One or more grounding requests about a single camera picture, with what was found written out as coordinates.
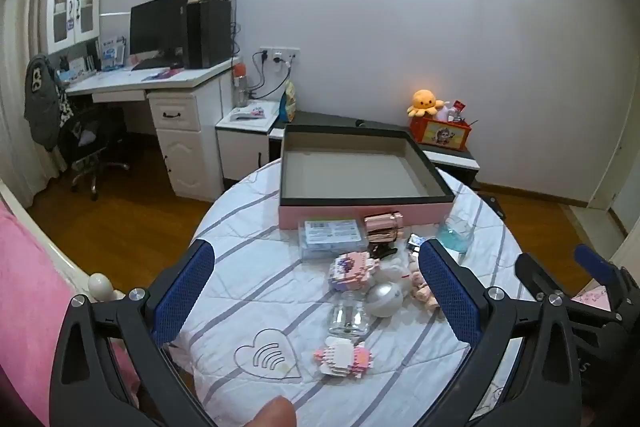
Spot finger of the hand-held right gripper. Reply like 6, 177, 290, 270
515, 251, 557, 304
574, 244, 640, 325

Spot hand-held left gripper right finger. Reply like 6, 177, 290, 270
417, 238, 583, 427

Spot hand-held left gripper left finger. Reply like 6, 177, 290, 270
49, 238, 216, 427

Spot clear bag with blue liquid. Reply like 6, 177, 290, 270
436, 213, 477, 254

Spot white astronaut toy silver helmet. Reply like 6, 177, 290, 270
366, 257, 407, 319

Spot pink box with black rim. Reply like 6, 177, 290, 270
278, 123, 457, 230

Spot person's left hand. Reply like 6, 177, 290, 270
249, 396, 298, 427

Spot pink beige toy figure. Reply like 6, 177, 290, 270
406, 256, 442, 309

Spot white striped tablecloth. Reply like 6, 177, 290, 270
175, 159, 543, 427

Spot black item on floor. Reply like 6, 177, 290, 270
482, 194, 507, 221

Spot white bedpost knob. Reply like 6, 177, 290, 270
88, 272, 112, 301

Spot rose gold metallic item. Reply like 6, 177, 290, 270
363, 211, 404, 253

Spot clear heart-shaped acrylic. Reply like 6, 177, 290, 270
233, 328, 304, 381

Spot clear glass bottle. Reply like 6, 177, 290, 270
327, 291, 372, 339

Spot clear plastic case with label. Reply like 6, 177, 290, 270
299, 219, 369, 262

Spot low cabinet with dark top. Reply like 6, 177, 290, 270
269, 109, 484, 188

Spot pink blanket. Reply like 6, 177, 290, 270
0, 197, 142, 427

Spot white bedside cabinet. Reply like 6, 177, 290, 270
215, 99, 282, 184

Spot orange printed storage box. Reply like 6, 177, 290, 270
409, 116, 473, 152

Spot white desk with drawers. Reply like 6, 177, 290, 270
65, 54, 242, 202

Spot black office chair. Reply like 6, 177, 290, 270
57, 99, 132, 201

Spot pink stuffed toy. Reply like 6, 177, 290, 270
437, 101, 469, 124

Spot pink printed booklet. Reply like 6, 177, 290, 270
229, 105, 267, 122

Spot orange octopus plush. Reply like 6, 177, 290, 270
406, 89, 445, 118

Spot blue yellow snack bag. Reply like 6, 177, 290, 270
280, 80, 297, 124

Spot water bottle with orange lid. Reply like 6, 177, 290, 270
233, 62, 250, 108

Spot pink book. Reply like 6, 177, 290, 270
142, 67, 184, 82

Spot grey jacket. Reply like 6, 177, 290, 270
23, 54, 74, 152

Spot blue white boxes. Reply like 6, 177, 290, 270
99, 35, 127, 70

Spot black computer tower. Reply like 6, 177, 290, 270
186, 0, 234, 70

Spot black computer monitor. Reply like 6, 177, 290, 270
129, 0, 192, 68

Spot black power cable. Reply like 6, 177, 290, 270
249, 51, 294, 102

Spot white wall power outlet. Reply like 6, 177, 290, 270
259, 47, 301, 63

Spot white wall cabinet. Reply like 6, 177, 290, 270
40, 0, 101, 56

